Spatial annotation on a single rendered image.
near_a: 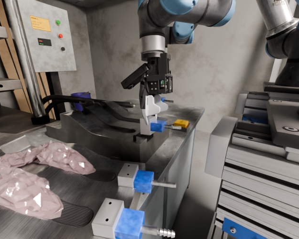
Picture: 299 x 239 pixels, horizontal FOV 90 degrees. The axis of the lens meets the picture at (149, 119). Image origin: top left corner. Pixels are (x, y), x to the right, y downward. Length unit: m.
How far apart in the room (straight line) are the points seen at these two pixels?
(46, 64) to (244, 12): 2.33
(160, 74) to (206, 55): 2.23
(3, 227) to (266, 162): 0.42
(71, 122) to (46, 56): 0.68
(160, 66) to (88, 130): 0.34
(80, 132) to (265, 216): 0.57
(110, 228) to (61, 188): 0.15
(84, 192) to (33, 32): 1.04
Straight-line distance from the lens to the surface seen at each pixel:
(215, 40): 2.64
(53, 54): 1.27
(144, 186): 0.37
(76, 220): 0.35
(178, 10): 0.40
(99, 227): 0.30
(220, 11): 0.50
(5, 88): 1.08
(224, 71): 2.58
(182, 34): 0.65
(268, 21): 0.92
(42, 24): 1.28
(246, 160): 0.32
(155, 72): 0.47
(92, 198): 0.37
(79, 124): 0.62
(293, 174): 0.33
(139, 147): 0.47
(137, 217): 0.31
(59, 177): 0.41
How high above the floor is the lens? 1.12
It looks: 20 degrees down
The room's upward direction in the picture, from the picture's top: straight up
